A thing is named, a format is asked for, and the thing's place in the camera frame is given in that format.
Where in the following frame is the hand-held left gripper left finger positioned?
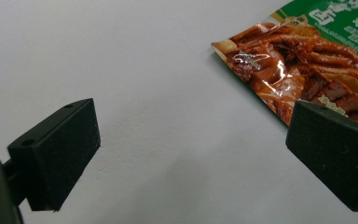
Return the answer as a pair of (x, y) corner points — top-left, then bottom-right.
(2, 97), (102, 213)

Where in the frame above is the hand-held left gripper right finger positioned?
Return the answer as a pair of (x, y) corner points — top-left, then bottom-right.
(284, 99), (358, 213)

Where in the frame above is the green and brown snack packet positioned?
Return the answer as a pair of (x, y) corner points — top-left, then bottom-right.
(210, 0), (358, 132)

